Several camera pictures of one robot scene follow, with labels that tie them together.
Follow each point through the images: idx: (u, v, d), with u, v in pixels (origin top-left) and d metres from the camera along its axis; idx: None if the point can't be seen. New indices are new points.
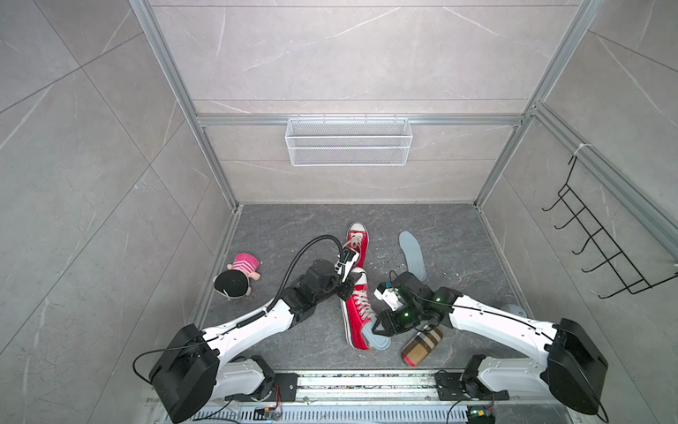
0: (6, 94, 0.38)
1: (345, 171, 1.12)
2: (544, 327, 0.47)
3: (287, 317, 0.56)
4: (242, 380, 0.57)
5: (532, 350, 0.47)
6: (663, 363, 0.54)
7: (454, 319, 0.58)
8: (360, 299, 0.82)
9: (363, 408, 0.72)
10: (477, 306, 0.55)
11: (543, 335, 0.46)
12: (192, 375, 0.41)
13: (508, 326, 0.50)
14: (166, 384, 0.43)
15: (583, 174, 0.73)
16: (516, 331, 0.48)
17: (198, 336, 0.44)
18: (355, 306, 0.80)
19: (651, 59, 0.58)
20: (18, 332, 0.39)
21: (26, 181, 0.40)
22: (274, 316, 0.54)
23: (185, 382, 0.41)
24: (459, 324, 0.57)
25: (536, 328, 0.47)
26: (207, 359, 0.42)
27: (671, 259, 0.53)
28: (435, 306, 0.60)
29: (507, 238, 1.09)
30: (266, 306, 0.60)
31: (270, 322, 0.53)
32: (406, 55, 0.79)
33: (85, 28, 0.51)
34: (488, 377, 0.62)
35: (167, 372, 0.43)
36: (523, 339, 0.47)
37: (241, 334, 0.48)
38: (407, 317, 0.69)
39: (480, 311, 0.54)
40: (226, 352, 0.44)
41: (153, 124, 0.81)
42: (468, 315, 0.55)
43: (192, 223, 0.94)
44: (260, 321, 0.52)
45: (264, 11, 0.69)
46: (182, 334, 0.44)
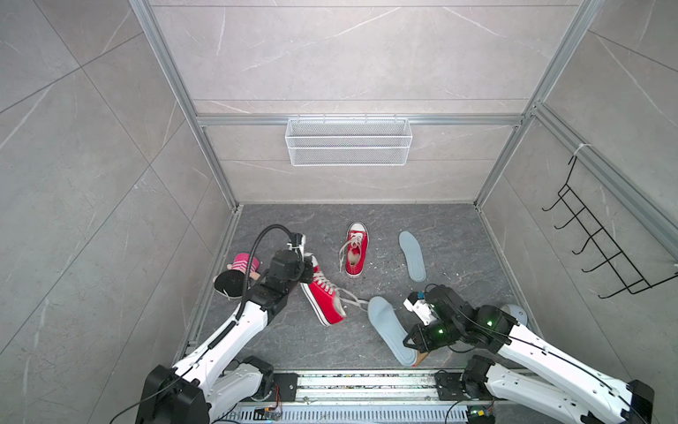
0: (5, 94, 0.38)
1: (345, 171, 1.12)
2: (618, 387, 0.43)
3: (260, 317, 0.54)
4: (241, 389, 0.57)
5: (604, 411, 0.43)
6: (663, 364, 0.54)
7: (506, 348, 0.51)
8: (320, 278, 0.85)
9: (363, 408, 0.72)
10: (539, 343, 0.49)
11: (619, 397, 0.42)
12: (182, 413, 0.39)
13: (575, 376, 0.45)
14: None
15: (583, 175, 0.73)
16: (588, 386, 0.44)
17: (169, 373, 0.42)
18: (318, 285, 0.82)
19: (651, 58, 0.58)
20: (18, 332, 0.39)
21: (26, 181, 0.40)
22: (248, 321, 0.52)
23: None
24: (510, 354, 0.51)
25: (609, 386, 0.43)
26: (190, 393, 0.40)
27: (670, 259, 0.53)
28: (483, 329, 0.52)
29: (507, 238, 1.09)
30: (234, 313, 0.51)
31: (244, 329, 0.51)
32: (407, 55, 0.79)
33: (85, 28, 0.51)
34: (496, 388, 0.62)
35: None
36: (594, 397, 0.43)
37: (218, 353, 0.46)
38: (441, 335, 0.62)
39: (544, 351, 0.48)
40: (208, 378, 0.43)
41: (153, 124, 0.81)
42: (528, 352, 0.48)
43: (192, 223, 0.94)
44: (234, 333, 0.50)
45: (264, 11, 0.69)
46: (152, 377, 0.41)
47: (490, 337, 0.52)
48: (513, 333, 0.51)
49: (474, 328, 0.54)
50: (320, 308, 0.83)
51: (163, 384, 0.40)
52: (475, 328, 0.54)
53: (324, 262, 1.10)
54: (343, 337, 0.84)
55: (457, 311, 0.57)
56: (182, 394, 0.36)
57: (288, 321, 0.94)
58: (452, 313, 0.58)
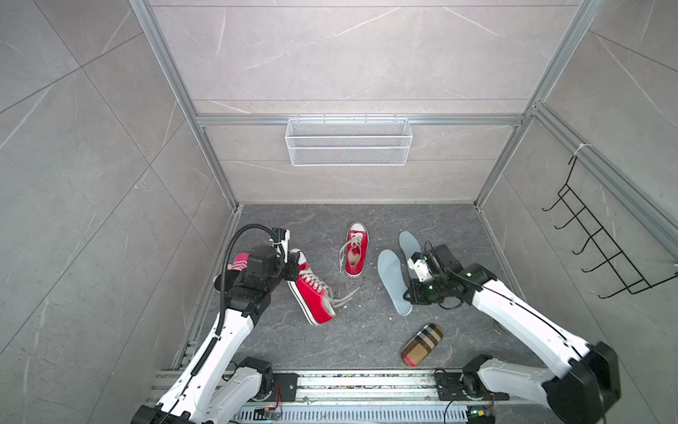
0: (5, 94, 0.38)
1: (345, 171, 1.12)
2: (575, 340, 0.44)
3: (244, 323, 0.50)
4: (242, 394, 0.57)
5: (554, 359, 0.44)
6: (664, 364, 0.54)
7: (476, 296, 0.55)
8: (308, 275, 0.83)
9: (363, 408, 0.72)
10: (509, 295, 0.52)
11: (572, 348, 0.43)
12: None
13: (534, 325, 0.47)
14: None
15: (583, 175, 0.73)
16: (545, 334, 0.45)
17: (155, 411, 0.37)
18: (307, 283, 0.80)
19: (651, 59, 0.58)
20: (18, 332, 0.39)
21: (26, 181, 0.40)
22: (233, 333, 0.49)
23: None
24: (479, 304, 0.55)
25: (566, 338, 0.44)
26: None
27: (670, 259, 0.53)
28: (462, 276, 0.57)
29: (507, 238, 1.09)
30: (214, 329, 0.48)
31: (230, 342, 0.48)
32: (407, 55, 0.79)
33: (85, 28, 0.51)
34: (487, 375, 0.63)
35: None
36: (546, 345, 0.45)
37: (206, 377, 0.43)
38: (431, 290, 0.69)
39: (511, 301, 0.51)
40: (199, 406, 0.41)
41: (153, 124, 0.81)
42: (495, 300, 0.52)
43: (192, 223, 0.94)
44: (218, 352, 0.46)
45: (264, 11, 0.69)
46: (136, 419, 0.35)
47: (466, 285, 0.56)
48: (487, 283, 0.55)
49: (455, 275, 0.62)
50: (307, 307, 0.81)
51: (153, 422, 0.38)
52: (455, 276, 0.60)
53: (325, 262, 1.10)
54: (343, 337, 0.84)
55: (445, 263, 0.63)
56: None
57: (288, 321, 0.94)
58: (440, 264, 0.64)
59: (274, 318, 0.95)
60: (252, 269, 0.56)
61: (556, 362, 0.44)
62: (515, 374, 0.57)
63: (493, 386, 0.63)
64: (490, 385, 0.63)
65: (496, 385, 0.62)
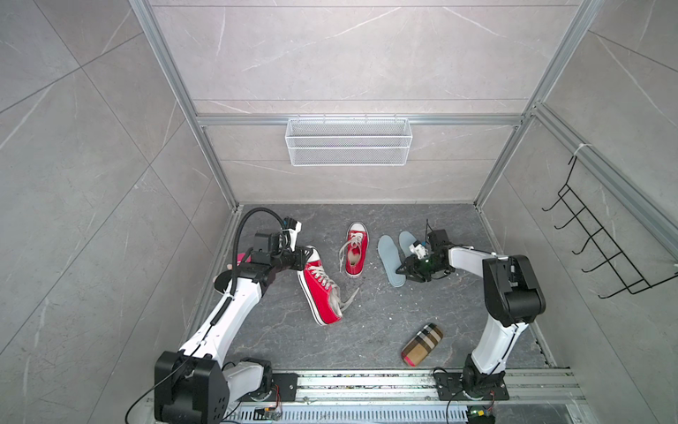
0: (5, 94, 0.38)
1: (345, 171, 1.12)
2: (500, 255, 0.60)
3: (254, 290, 0.54)
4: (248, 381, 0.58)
5: None
6: (664, 363, 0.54)
7: (448, 253, 0.76)
8: (317, 272, 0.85)
9: (363, 408, 0.72)
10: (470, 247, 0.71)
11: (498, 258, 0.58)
12: (204, 385, 0.39)
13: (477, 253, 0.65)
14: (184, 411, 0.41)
15: (583, 175, 0.73)
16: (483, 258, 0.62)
17: (177, 357, 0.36)
18: (314, 279, 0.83)
19: (651, 59, 0.58)
20: (18, 332, 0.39)
21: (26, 181, 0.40)
22: (244, 293, 0.53)
23: (201, 399, 0.40)
24: (450, 257, 0.76)
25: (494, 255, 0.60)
26: (206, 366, 0.40)
27: (670, 259, 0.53)
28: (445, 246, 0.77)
29: (507, 238, 1.09)
30: (228, 290, 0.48)
31: (244, 301, 0.52)
32: (407, 56, 0.79)
33: (85, 28, 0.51)
34: (478, 353, 0.67)
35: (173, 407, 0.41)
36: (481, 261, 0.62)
37: (224, 329, 0.46)
38: (428, 263, 0.88)
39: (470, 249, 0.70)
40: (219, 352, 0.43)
41: (153, 124, 0.81)
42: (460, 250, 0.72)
43: (192, 223, 0.94)
44: (233, 307, 0.50)
45: (264, 11, 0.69)
46: (160, 364, 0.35)
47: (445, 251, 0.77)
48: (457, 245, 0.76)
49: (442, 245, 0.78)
50: (313, 305, 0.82)
51: (176, 367, 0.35)
52: (441, 246, 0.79)
53: (324, 262, 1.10)
54: (343, 337, 0.84)
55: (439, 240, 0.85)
56: (197, 370, 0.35)
57: (288, 321, 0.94)
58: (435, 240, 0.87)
59: (274, 318, 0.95)
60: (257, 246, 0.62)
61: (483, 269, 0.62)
62: (486, 329, 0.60)
63: (485, 364, 0.65)
64: (483, 364, 0.65)
65: (483, 356, 0.65)
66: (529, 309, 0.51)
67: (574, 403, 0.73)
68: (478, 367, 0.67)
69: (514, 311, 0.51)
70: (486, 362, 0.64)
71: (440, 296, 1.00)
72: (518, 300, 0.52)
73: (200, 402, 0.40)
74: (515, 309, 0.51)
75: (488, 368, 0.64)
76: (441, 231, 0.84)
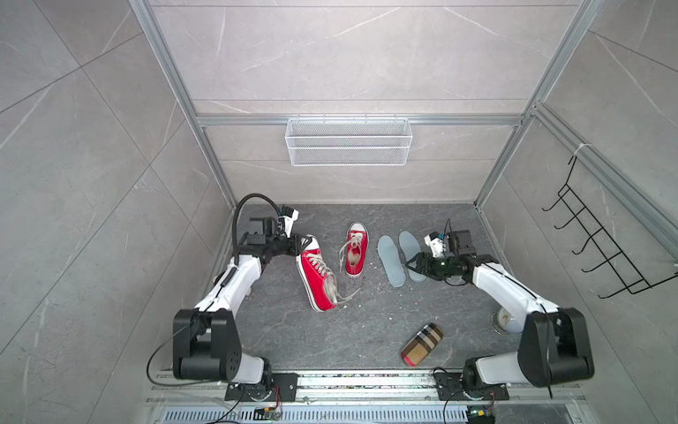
0: (5, 94, 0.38)
1: (345, 171, 1.12)
2: (546, 303, 0.48)
3: (253, 262, 0.59)
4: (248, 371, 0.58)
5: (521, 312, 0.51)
6: (663, 363, 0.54)
7: (476, 270, 0.63)
8: (315, 259, 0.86)
9: (363, 408, 0.72)
10: (501, 270, 0.59)
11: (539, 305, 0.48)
12: (220, 334, 0.43)
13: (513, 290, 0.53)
14: (203, 359, 0.44)
15: (583, 175, 0.73)
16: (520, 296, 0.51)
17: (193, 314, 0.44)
18: (312, 267, 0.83)
19: (651, 59, 0.58)
20: (18, 332, 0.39)
21: (26, 181, 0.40)
22: (246, 265, 0.57)
23: (219, 345, 0.43)
24: (478, 276, 0.63)
25: (539, 300, 0.49)
26: (222, 316, 0.44)
27: (671, 259, 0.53)
28: (470, 258, 0.65)
29: (507, 238, 1.09)
30: (233, 261, 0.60)
31: (245, 271, 0.56)
32: (407, 55, 0.79)
33: (85, 28, 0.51)
34: (484, 364, 0.65)
35: (193, 356, 0.44)
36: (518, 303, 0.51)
37: (232, 292, 0.50)
38: (443, 266, 0.77)
39: (501, 274, 0.58)
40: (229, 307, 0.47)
41: (153, 124, 0.81)
42: (489, 273, 0.60)
43: (192, 223, 0.94)
44: (239, 276, 0.54)
45: (264, 11, 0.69)
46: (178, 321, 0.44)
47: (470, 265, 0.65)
48: (486, 263, 0.63)
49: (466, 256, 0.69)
50: (310, 291, 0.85)
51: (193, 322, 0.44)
52: (464, 257, 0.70)
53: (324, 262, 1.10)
54: (343, 337, 0.84)
55: (462, 246, 0.72)
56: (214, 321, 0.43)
57: (288, 321, 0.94)
58: (457, 244, 0.73)
59: (274, 318, 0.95)
60: (253, 229, 0.67)
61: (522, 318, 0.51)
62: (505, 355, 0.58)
63: (488, 376, 0.63)
64: (486, 375, 0.64)
65: (490, 370, 0.63)
66: (567, 374, 0.43)
67: (573, 403, 0.73)
68: (480, 376, 0.67)
69: (552, 377, 0.43)
70: (492, 377, 0.62)
71: (440, 297, 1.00)
72: (559, 366, 0.43)
73: (218, 348, 0.43)
74: (553, 374, 0.43)
75: (491, 382, 0.63)
76: (466, 236, 0.70)
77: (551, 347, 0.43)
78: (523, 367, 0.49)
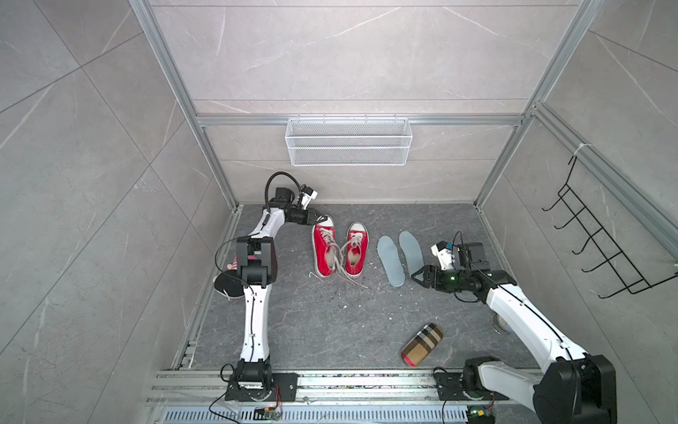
0: (5, 94, 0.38)
1: (345, 171, 1.12)
2: (572, 347, 0.44)
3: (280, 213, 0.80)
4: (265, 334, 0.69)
5: (543, 353, 0.46)
6: (662, 363, 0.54)
7: (491, 293, 0.58)
8: (327, 233, 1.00)
9: (363, 408, 0.72)
10: (522, 297, 0.54)
11: (565, 349, 0.44)
12: (267, 253, 0.67)
13: (536, 327, 0.48)
14: (253, 268, 0.68)
15: (583, 174, 0.73)
16: (542, 333, 0.47)
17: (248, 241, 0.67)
18: (321, 237, 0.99)
19: (651, 59, 0.58)
20: (18, 332, 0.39)
21: (25, 181, 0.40)
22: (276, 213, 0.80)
23: (267, 260, 0.67)
24: (493, 300, 0.58)
25: (564, 343, 0.45)
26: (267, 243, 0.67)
27: (671, 259, 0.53)
28: (483, 275, 0.61)
29: (507, 238, 1.09)
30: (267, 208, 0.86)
31: (276, 216, 0.78)
32: (407, 56, 0.79)
33: (85, 28, 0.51)
34: (486, 371, 0.64)
35: (248, 266, 0.68)
36: (541, 341, 0.47)
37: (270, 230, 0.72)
38: (452, 280, 0.72)
39: (522, 302, 0.53)
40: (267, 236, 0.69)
41: (153, 124, 0.81)
42: (507, 299, 0.55)
43: (192, 223, 0.94)
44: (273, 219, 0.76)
45: (264, 11, 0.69)
46: (242, 242, 0.67)
47: (484, 283, 0.60)
48: (503, 284, 0.57)
49: (478, 272, 0.65)
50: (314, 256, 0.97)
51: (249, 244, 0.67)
52: (478, 274, 0.63)
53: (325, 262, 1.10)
54: (343, 337, 0.84)
55: (474, 261, 0.65)
56: (263, 246, 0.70)
57: (288, 321, 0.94)
58: (469, 260, 0.68)
59: (274, 318, 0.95)
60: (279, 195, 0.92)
61: (545, 360, 0.46)
62: (509, 376, 0.57)
63: (488, 382, 0.63)
64: (486, 382, 0.64)
65: (493, 380, 0.62)
66: None
67: None
68: (481, 380, 0.66)
69: None
70: (493, 385, 0.62)
71: (440, 296, 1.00)
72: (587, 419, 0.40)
73: (266, 262, 0.68)
74: None
75: (491, 388, 0.63)
76: (478, 248, 0.65)
77: (577, 401, 0.40)
78: (547, 416, 0.44)
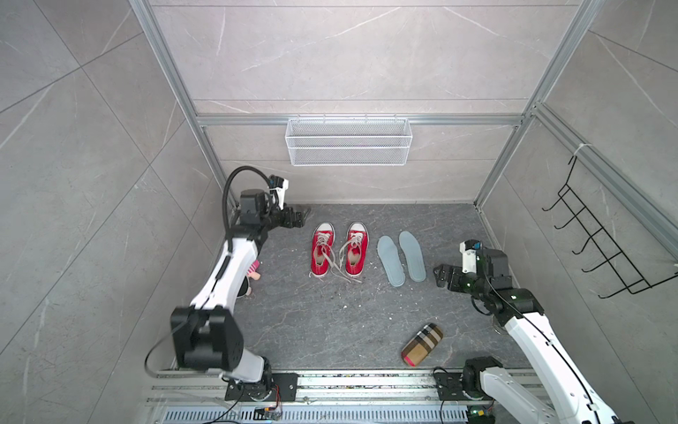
0: (6, 94, 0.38)
1: (345, 171, 1.12)
2: (601, 408, 0.40)
3: (250, 246, 0.56)
4: (249, 368, 0.58)
5: (568, 411, 0.42)
6: (663, 363, 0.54)
7: (513, 321, 0.52)
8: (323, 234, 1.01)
9: (363, 408, 0.72)
10: (550, 335, 0.48)
11: (594, 412, 0.40)
12: (218, 331, 0.43)
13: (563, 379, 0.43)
14: (199, 359, 0.45)
15: (583, 174, 0.73)
16: (569, 387, 0.42)
17: (191, 309, 0.44)
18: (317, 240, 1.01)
19: (651, 59, 0.58)
20: (18, 332, 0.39)
21: (26, 181, 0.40)
22: (243, 250, 0.55)
23: (221, 341, 0.43)
24: (514, 329, 0.53)
25: (593, 404, 0.40)
26: (220, 313, 0.43)
27: (670, 259, 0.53)
28: (504, 297, 0.54)
29: (507, 238, 1.09)
30: (226, 248, 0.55)
31: (242, 256, 0.54)
32: (407, 56, 0.79)
33: (85, 28, 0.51)
34: (487, 377, 0.64)
35: (193, 353, 0.45)
36: (567, 397, 0.42)
37: (229, 282, 0.49)
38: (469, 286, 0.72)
39: (548, 341, 0.47)
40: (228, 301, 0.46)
41: (153, 124, 0.81)
42: (532, 334, 0.49)
43: (192, 223, 0.94)
44: (234, 264, 0.52)
45: (264, 11, 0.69)
46: (175, 315, 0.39)
47: (505, 306, 0.53)
48: (528, 312, 0.51)
49: (498, 293, 0.56)
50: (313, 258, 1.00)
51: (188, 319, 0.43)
52: (498, 293, 0.56)
53: None
54: (343, 337, 0.84)
55: (495, 276, 0.58)
56: (214, 316, 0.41)
57: (288, 321, 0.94)
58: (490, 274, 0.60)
59: (274, 318, 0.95)
60: (245, 206, 0.63)
61: (568, 420, 0.42)
62: (516, 395, 0.56)
63: (488, 388, 0.64)
64: (486, 387, 0.64)
65: (493, 386, 0.62)
66: None
67: None
68: (481, 382, 0.67)
69: None
70: (493, 391, 0.62)
71: (440, 296, 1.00)
72: None
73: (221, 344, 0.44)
74: None
75: (490, 392, 0.63)
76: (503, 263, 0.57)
77: None
78: None
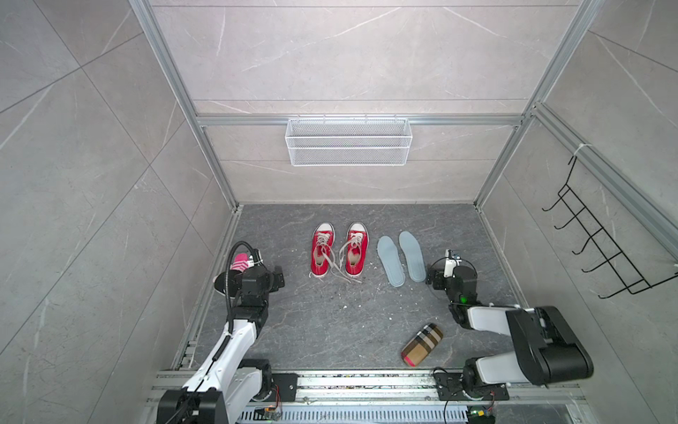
0: (5, 94, 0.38)
1: (345, 171, 1.12)
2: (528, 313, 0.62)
3: (250, 328, 0.57)
4: (248, 389, 0.58)
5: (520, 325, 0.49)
6: (663, 363, 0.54)
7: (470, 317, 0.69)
8: (323, 235, 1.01)
9: (363, 408, 0.72)
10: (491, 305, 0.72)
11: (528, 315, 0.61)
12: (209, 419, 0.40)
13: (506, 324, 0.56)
14: None
15: (583, 175, 0.73)
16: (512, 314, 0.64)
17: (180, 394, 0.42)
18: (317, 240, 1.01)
19: (651, 59, 0.58)
20: (18, 332, 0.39)
21: (26, 181, 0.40)
22: (242, 332, 0.56)
23: None
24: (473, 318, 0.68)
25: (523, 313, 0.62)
26: (213, 397, 0.41)
27: (671, 259, 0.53)
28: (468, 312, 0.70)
29: (506, 238, 1.10)
30: (227, 329, 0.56)
31: (240, 338, 0.54)
32: (407, 56, 0.79)
33: (85, 29, 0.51)
34: (483, 363, 0.65)
35: None
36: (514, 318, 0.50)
37: (227, 364, 0.48)
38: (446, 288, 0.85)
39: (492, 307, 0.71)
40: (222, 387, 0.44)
41: (153, 124, 0.81)
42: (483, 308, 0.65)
43: (192, 223, 0.94)
44: (234, 344, 0.53)
45: (264, 11, 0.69)
46: (165, 401, 0.41)
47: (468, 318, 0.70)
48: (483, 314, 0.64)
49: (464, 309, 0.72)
50: None
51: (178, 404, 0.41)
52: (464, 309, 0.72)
53: None
54: (343, 337, 0.84)
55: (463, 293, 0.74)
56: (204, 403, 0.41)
57: (288, 321, 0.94)
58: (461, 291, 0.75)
59: (274, 318, 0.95)
60: (248, 288, 0.64)
61: None
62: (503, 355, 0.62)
63: (488, 376, 0.63)
64: (485, 375, 0.64)
65: (490, 370, 0.63)
66: (568, 363, 0.44)
67: (574, 404, 0.73)
68: (480, 376, 0.67)
69: (553, 361, 0.44)
70: (492, 377, 0.62)
71: (440, 296, 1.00)
72: (555, 353, 0.45)
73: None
74: (553, 361, 0.44)
75: (490, 382, 0.63)
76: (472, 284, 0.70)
77: (538, 337, 0.46)
78: (531, 375, 0.47)
